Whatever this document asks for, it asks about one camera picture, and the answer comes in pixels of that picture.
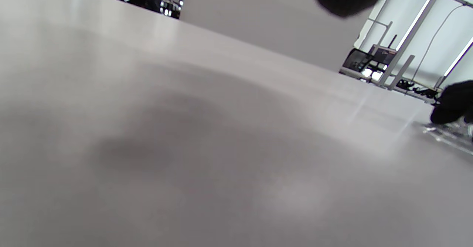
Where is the person's right hand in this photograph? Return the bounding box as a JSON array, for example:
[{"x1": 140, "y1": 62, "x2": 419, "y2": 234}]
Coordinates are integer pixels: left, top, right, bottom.
[{"x1": 430, "y1": 80, "x2": 473, "y2": 125}]

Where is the clear wine glass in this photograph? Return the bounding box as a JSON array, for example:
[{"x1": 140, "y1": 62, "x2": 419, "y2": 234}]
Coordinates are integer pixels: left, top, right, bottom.
[{"x1": 421, "y1": 119, "x2": 473, "y2": 155}]

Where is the black mesh chair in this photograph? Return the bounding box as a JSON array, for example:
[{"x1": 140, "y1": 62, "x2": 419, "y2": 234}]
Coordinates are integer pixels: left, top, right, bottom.
[{"x1": 340, "y1": 48, "x2": 374, "y2": 74}]

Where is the white partition board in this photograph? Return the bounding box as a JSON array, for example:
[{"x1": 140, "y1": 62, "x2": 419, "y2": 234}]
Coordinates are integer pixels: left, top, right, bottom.
[{"x1": 179, "y1": 0, "x2": 392, "y2": 72}]

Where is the white table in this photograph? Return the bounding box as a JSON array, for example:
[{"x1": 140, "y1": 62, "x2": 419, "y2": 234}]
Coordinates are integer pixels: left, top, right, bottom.
[{"x1": 0, "y1": 0, "x2": 473, "y2": 247}]

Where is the white desk frame leg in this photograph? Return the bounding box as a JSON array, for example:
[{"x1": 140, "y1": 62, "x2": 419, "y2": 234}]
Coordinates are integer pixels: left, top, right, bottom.
[{"x1": 377, "y1": 0, "x2": 473, "y2": 92}]

